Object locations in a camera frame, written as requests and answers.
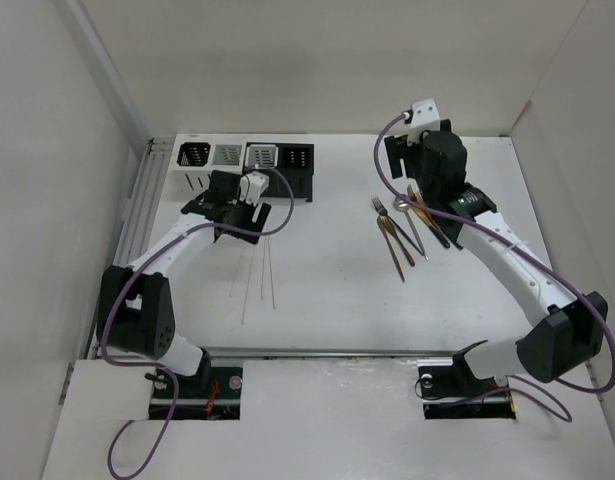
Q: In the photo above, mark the dark steel fork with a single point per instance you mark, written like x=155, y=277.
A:
x=383, y=212

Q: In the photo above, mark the white utensil container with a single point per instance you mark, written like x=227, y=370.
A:
x=195, y=161

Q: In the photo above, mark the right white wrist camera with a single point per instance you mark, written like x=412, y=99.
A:
x=424, y=116

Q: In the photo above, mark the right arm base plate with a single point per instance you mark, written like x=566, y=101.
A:
x=449, y=393

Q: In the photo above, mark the aluminium rail front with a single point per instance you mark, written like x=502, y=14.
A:
x=300, y=353

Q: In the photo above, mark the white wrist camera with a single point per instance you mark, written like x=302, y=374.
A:
x=252, y=186
x=424, y=116

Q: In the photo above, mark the gold fork green handle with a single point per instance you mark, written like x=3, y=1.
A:
x=427, y=220

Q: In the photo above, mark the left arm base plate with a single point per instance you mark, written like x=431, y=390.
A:
x=219, y=401

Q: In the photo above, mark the gold knife black handle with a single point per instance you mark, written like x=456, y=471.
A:
x=439, y=236

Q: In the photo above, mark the black utensil container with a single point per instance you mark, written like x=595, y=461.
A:
x=295, y=161

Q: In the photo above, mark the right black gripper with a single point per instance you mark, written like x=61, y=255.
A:
x=397, y=148

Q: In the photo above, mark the copper fork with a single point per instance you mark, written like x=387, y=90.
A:
x=391, y=230

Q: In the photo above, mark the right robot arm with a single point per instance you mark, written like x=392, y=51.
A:
x=566, y=327

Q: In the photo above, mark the clear chopstick two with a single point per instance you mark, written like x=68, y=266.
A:
x=247, y=284

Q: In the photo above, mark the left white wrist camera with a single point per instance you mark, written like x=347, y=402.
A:
x=252, y=186

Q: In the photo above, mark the silver spoon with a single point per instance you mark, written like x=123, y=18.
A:
x=403, y=207

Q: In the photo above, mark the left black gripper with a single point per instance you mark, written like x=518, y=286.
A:
x=249, y=209

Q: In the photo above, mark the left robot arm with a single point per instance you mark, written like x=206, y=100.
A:
x=136, y=314

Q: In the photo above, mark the clear chopstick four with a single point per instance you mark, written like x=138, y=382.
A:
x=271, y=275

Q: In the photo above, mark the clear chopstick three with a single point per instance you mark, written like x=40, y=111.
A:
x=263, y=269

